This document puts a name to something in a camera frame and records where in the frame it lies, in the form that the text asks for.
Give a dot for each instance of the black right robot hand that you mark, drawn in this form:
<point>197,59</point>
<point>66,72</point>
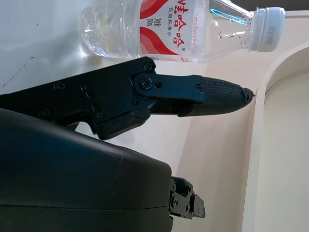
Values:
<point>60,169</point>

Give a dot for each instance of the clear plastic water bottle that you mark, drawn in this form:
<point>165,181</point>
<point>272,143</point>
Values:
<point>116,29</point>

